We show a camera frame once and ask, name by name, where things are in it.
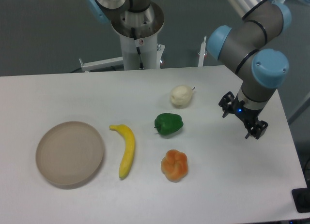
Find beige round plate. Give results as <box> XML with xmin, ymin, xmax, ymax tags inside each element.
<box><xmin>35</xmin><ymin>121</ymin><xmax>104</xmax><ymax>189</ymax></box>

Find white pear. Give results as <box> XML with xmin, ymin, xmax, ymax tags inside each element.
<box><xmin>170</xmin><ymin>85</ymin><xmax>195</xmax><ymax>109</ymax></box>

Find black device at table edge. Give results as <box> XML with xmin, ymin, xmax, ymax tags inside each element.
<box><xmin>292</xmin><ymin>188</ymin><xmax>310</xmax><ymax>213</ymax></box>

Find white metal bracket left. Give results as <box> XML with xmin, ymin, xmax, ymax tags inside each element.
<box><xmin>79</xmin><ymin>57</ymin><xmax>123</xmax><ymax>72</ymax></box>

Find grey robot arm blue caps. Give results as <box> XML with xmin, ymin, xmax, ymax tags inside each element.
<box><xmin>86</xmin><ymin>0</ymin><xmax>292</xmax><ymax>139</ymax></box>

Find white metal bracket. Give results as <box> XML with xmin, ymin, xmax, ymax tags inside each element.
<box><xmin>79</xmin><ymin>57</ymin><xmax>123</xmax><ymax>72</ymax></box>
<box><xmin>198</xmin><ymin>36</ymin><xmax>207</xmax><ymax>67</ymax></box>

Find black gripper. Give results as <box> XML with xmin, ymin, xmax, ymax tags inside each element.
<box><xmin>218</xmin><ymin>91</ymin><xmax>268</xmax><ymax>139</ymax></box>

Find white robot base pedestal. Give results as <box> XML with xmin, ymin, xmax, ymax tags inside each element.
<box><xmin>119</xmin><ymin>33</ymin><xmax>165</xmax><ymax>71</ymax></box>

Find yellow banana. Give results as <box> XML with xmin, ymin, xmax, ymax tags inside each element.
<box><xmin>109</xmin><ymin>124</ymin><xmax>136</xmax><ymax>180</ymax></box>

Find green bell pepper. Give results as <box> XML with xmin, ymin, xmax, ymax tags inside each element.
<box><xmin>154</xmin><ymin>113</ymin><xmax>184</xmax><ymax>136</ymax></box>

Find white metal bracket right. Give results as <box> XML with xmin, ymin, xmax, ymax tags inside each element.
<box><xmin>198</xmin><ymin>36</ymin><xmax>207</xmax><ymax>67</ymax></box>

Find orange bread roll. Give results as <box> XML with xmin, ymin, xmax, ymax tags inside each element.
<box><xmin>161</xmin><ymin>149</ymin><xmax>188</xmax><ymax>182</ymax></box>

